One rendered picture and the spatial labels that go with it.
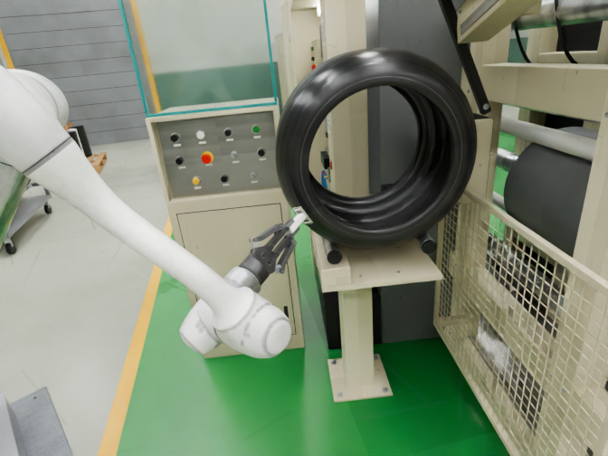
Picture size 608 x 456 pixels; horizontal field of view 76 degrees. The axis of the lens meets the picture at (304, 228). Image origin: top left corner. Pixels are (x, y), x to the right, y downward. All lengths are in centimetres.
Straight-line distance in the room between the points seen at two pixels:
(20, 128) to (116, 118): 947
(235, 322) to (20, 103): 51
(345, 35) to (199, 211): 97
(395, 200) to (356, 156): 21
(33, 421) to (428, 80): 132
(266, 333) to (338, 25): 99
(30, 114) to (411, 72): 79
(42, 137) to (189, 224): 118
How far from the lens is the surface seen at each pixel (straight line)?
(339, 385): 200
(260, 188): 183
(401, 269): 128
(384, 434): 185
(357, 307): 171
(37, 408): 135
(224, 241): 188
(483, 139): 150
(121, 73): 1012
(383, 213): 138
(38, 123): 78
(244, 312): 77
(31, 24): 1057
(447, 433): 188
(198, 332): 91
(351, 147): 143
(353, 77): 102
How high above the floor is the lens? 144
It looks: 23 degrees down
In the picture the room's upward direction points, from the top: 6 degrees counter-clockwise
